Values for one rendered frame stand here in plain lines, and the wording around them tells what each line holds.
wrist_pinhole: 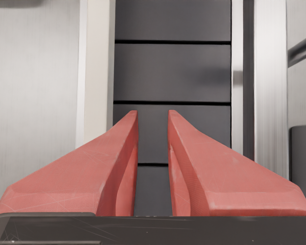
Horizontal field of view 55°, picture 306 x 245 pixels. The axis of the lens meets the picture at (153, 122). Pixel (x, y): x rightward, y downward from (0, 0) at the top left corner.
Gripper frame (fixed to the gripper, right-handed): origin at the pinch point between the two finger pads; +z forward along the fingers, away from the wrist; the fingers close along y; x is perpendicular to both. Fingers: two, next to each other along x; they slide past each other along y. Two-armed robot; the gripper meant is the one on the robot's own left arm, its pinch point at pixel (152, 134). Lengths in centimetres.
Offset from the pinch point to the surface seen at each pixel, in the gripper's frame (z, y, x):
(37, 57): 12.5, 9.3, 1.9
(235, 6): 9.8, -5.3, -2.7
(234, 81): 6.7, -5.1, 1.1
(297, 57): 9.2, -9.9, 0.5
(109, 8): 6.0, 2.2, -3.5
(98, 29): 5.2, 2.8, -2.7
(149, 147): 4.1, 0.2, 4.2
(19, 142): 8.2, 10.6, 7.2
